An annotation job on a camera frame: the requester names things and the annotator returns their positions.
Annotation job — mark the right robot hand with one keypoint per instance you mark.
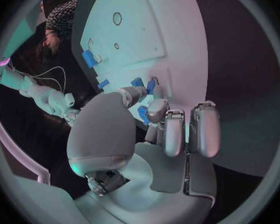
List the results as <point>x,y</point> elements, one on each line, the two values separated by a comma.
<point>71,116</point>

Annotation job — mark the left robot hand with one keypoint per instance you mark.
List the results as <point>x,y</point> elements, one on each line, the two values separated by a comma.
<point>102,134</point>

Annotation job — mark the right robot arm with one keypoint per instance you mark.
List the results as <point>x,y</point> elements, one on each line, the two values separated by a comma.
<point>37,93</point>

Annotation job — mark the white task board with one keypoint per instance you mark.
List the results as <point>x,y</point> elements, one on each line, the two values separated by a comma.
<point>130,59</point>

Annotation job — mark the blue plug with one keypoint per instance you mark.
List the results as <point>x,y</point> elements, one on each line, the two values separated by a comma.
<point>103,84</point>

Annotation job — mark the blue block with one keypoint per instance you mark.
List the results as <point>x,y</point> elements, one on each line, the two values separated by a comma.
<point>89,59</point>

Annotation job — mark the person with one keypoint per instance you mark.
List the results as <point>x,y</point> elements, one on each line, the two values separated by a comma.
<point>60,18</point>

